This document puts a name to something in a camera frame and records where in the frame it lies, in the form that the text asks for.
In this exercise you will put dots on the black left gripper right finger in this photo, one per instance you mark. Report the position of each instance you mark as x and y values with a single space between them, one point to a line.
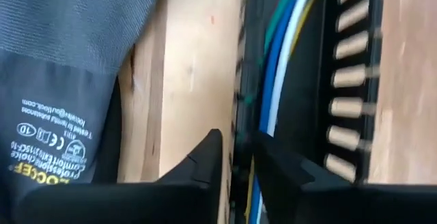
341 205

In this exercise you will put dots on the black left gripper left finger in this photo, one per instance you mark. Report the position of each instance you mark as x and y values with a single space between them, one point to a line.
119 205

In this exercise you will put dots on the black work glove green cuff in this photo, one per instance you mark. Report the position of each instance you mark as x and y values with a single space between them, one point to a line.
68 29

